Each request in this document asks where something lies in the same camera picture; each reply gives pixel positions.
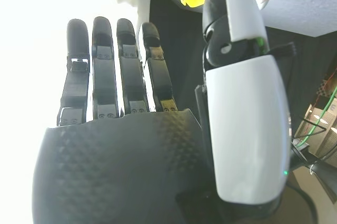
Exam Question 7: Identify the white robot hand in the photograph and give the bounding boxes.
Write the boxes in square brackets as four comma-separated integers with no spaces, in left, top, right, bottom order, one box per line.
[31,0,292,224]

